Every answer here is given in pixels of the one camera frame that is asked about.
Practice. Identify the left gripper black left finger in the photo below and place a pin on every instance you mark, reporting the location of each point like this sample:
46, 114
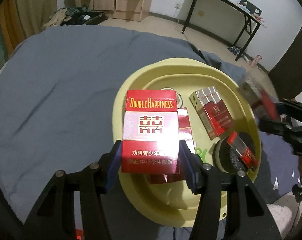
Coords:
53, 214

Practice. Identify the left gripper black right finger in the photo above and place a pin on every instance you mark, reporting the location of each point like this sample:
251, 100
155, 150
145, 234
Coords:
247, 215

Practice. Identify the small red lighter box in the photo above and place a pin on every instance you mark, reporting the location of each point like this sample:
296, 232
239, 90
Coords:
242, 146

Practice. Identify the yellow oval plastic tray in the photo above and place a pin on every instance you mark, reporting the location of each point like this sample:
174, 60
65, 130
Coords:
174, 204

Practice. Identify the red cigarette carton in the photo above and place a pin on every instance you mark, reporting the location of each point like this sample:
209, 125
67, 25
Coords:
185, 133

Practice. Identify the red silver cigarette pack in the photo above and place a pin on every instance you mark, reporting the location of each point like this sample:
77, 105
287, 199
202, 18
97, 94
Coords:
212, 111

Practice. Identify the red Double Happiness cigarette pack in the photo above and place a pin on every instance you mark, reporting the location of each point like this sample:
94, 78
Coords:
150, 140

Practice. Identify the dark maroon cigarette pack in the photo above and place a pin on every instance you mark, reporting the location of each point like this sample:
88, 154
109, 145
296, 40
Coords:
259, 100

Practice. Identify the cream round box black heart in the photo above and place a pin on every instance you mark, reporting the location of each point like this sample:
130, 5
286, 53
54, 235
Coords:
179, 100

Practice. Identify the purple-grey bed sheet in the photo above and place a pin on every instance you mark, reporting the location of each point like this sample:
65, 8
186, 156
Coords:
277, 175

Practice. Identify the dark door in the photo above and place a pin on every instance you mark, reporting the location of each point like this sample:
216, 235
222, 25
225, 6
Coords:
286, 76

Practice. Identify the black folding table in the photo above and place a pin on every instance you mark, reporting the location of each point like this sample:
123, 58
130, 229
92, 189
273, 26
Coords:
234, 24

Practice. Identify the grey blanket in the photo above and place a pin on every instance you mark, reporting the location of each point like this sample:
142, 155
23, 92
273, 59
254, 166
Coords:
56, 97

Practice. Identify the open black suitcase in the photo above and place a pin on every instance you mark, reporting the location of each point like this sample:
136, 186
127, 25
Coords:
75, 16

